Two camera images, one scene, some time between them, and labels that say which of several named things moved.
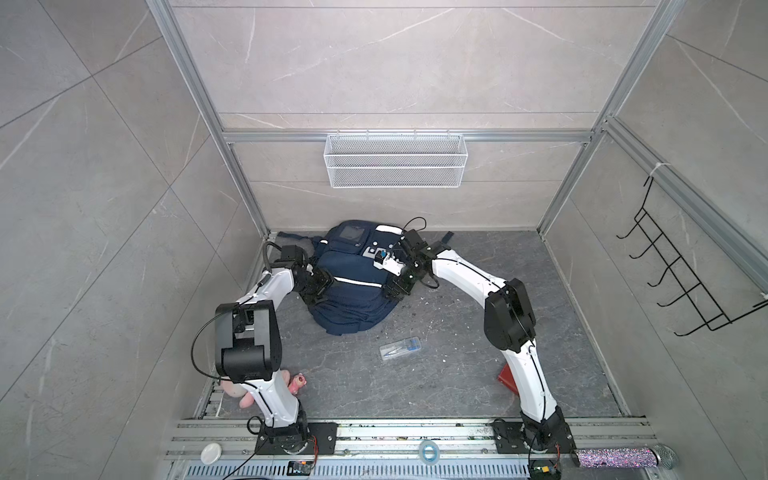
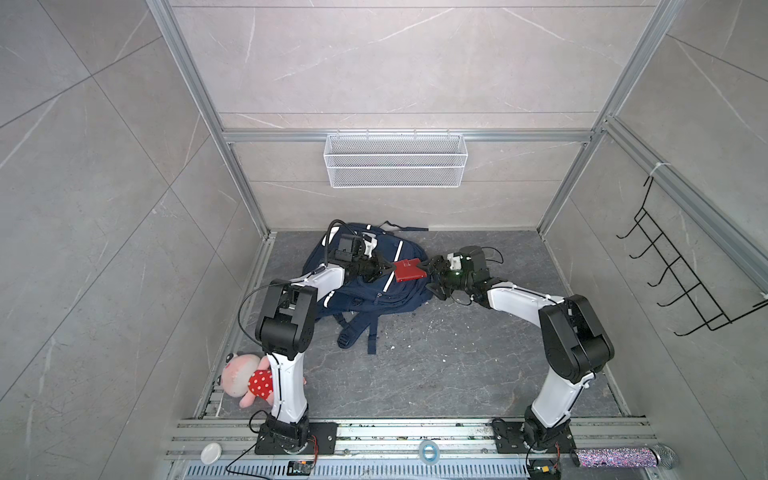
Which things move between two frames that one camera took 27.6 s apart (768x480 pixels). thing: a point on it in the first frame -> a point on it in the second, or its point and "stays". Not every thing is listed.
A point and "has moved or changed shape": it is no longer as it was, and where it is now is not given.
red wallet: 506,378 has moved or changed shape
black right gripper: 390,286 -> 438,261
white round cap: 211,453 stays
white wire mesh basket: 395,161 stays
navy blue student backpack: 356,255 has moved or changed shape
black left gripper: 325,280 -> 381,269
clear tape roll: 429,452 stays
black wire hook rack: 713,317 stays
